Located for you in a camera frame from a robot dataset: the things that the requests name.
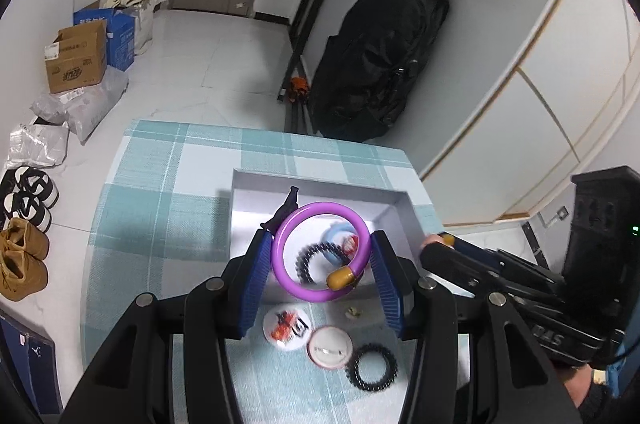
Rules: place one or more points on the small white flower charm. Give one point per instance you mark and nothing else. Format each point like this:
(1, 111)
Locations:
(353, 312)

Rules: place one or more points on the person's right hand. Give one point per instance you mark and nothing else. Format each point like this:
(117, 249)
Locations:
(580, 391)

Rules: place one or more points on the grey box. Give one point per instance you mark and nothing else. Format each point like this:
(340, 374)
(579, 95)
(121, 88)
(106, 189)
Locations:
(250, 204)

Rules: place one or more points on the blue cardboard box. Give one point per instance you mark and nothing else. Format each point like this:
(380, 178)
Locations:
(122, 39)

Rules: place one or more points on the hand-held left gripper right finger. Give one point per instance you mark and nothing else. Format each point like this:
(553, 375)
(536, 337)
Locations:
(387, 284)

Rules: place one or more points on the plain white round badge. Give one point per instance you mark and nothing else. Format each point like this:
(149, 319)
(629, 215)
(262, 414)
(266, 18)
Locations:
(327, 349)

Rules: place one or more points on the clear plastic bag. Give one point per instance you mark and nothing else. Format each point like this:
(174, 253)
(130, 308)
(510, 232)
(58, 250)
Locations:
(35, 144)

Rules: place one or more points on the small grey plastic mailing bag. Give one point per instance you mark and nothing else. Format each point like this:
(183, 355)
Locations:
(47, 109)

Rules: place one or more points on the black white sneaker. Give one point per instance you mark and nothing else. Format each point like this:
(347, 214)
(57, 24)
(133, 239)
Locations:
(32, 184)
(25, 209)

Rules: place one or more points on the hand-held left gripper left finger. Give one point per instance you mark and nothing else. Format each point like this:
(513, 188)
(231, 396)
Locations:
(255, 284)

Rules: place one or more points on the large black bag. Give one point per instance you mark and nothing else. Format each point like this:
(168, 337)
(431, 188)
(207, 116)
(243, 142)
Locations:
(380, 54)

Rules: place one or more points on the round badge with red print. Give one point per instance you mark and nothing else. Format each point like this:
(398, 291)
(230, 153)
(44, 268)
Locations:
(285, 326)

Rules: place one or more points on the large grey plastic mailing bag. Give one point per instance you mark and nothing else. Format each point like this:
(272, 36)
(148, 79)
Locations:
(95, 104)

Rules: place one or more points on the black hair clip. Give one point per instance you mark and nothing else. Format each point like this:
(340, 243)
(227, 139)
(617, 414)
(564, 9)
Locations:
(287, 206)

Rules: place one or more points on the white wardrobe with gold trim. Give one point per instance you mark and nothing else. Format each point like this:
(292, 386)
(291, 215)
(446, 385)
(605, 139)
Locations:
(550, 104)

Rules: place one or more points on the brown cardboard box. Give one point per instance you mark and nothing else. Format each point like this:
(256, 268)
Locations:
(75, 64)

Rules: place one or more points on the person's right forearm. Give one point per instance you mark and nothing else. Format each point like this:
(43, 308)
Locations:
(605, 406)

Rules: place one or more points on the orange black tool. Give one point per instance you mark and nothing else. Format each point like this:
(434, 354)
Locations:
(299, 85)

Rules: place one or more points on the wall outlet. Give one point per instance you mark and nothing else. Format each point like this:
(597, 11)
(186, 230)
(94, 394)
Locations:
(560, 214)

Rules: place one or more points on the brown boot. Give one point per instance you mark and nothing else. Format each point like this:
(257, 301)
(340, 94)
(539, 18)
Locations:
(25, 236)
(20, 279)

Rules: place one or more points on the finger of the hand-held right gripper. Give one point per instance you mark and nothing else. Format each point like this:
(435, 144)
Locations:
(480, 254)
(450, 261)

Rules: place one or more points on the dark blue shoe box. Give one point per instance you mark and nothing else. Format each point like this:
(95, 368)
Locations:
(25, 364)

